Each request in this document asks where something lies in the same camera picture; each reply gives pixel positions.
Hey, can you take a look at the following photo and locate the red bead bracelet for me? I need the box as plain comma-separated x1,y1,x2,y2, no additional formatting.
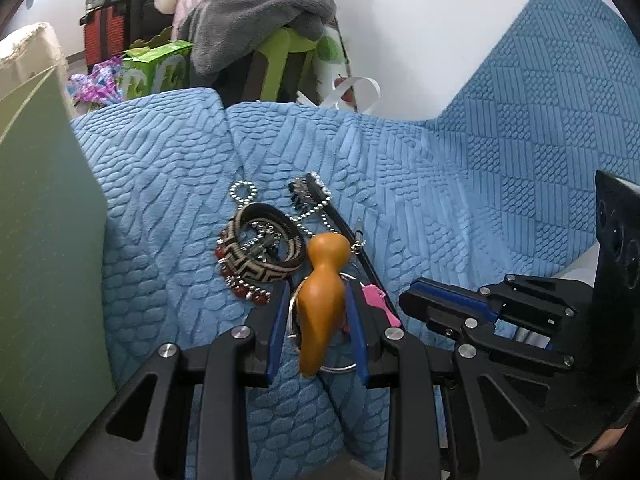
216,244,273,308

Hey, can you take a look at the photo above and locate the grey fleece blanket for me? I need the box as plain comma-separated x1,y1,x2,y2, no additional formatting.
177,0,338,81

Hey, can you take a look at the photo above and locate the blue textured blanket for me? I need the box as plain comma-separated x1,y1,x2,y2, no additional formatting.
70,0,640,480

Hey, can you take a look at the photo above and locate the green plastic stool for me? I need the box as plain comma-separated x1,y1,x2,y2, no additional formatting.
252,27,321,106

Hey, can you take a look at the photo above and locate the green board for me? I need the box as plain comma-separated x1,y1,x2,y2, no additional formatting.
0,67,118,466

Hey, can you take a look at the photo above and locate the purple colourful cloth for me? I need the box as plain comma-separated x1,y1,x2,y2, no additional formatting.
67,56,125,108

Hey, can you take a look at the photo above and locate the black cord strap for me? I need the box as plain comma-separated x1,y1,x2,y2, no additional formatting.
287,172,388,296

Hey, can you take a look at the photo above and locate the floral covered box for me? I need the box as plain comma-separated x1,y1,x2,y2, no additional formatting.
0,21,71,126

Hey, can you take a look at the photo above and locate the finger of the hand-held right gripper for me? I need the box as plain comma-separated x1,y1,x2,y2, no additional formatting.
409,274,596,348
398,290,575,372

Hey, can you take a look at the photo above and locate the person's right forearm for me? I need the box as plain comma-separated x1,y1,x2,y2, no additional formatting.
582,427,632,467

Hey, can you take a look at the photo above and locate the small silver pendant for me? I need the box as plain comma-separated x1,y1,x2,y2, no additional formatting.
351,219,369,257

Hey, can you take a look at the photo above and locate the silver ball chain necklace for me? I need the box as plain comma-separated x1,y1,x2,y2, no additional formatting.
229,180,347,261

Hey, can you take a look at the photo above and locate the thin silver ring bangle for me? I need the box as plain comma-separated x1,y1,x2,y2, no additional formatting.
287,272,362,376

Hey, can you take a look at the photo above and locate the green cardboard box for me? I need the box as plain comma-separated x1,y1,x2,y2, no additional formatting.
120,40,196,101

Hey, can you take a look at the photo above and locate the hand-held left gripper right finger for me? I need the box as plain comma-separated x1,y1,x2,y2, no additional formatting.
345,280,582,480

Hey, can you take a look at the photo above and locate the white fruit print bag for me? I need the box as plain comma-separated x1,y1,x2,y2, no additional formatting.
297,0,382,113

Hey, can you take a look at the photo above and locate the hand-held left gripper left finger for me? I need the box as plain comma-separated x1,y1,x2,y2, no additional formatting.
54,282,292,480

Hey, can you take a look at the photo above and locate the orange wooden gourd ornament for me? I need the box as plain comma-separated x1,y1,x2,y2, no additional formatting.
298,232,352,378

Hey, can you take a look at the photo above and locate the black beige patterned bangle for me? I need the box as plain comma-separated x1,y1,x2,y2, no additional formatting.
221,204,307,283

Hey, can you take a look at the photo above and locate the pink hair clip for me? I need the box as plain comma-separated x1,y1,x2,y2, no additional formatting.
362,284,402,330

